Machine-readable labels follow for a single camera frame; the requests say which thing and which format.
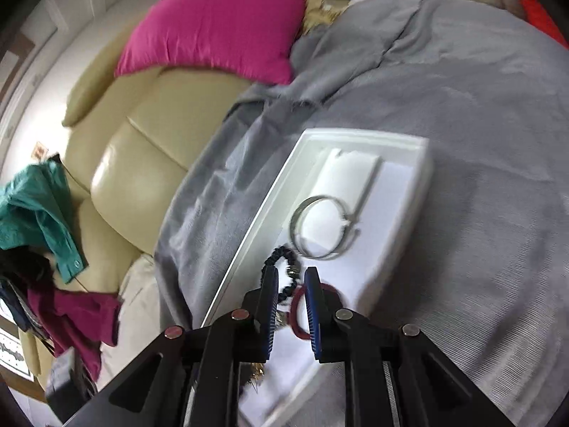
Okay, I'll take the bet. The maroon bangle bracelet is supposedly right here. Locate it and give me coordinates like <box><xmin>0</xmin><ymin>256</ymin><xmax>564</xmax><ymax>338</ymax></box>
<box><xmin>288</xmin><ymin>281</ymin><xmax>341</xmax><ymax>341</ymax></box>

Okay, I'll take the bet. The black beaded scrunchie bracelet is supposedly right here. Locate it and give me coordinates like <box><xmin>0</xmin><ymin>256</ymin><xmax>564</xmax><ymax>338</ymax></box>
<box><xmin>258</xmin><ymin>245</ymin><xmax>303</xmax><ymax>308</ymax></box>

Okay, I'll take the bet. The silver bangle bracelet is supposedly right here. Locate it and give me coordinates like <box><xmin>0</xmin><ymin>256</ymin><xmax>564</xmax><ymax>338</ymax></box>
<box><xmin>288</xmin><ymin>194</ymin><xmax>362</xmax><ymax>260</ymax></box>

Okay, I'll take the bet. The white jewelry tray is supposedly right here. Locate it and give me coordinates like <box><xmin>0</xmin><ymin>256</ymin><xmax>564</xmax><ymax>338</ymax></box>
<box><xmin>201</xmin><ymin>127</ymin><xmax>435</xmax><ymax>427</ymax></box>

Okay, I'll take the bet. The white towel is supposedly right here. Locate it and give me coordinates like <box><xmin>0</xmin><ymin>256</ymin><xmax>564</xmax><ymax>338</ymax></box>
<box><xmin>95</xmin><ymin>253</ymin><xmax>162</xmax><ymax>391</ymax></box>

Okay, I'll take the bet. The grey bed sheet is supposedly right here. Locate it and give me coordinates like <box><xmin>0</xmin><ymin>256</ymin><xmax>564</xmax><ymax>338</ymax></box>
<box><xmin>154</xmin><ymin>0</ymin><xmax>568</xmax><ymax>426</ymax></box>

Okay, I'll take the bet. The maroon garment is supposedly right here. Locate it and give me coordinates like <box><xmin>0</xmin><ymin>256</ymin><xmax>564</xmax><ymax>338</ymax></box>
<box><xmin>28</xmin><ymin>287</ymin><xmax>122</xmax><ymax>382</ymax></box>

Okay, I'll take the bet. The beige leather sofa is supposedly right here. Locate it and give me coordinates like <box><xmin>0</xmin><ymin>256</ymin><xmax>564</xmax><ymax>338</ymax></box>
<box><xmin>53</xmin><ymin>20</ymin><xmax>251</xmax><ymax>293</ymax></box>

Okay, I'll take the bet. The teal green shirt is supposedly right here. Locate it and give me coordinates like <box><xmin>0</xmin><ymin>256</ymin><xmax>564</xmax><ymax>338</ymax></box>
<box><xmin>1</xmin><ymin>155</ymin><xmax>86</xmax><ymax>283</ymax></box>

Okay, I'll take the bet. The magenta pillow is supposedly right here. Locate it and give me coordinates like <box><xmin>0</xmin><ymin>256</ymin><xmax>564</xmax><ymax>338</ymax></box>
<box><xmin>115</xmin><ymin>0</ymin><xmax>306</xmax><ymax>85</ymax></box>

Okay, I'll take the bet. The red pillow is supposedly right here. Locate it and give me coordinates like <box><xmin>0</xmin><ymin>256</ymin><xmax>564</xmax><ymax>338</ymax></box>
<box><xmin>519</xmin><ymin>0</ymin><xmax>568</xmax><ymax>48</ymax></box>

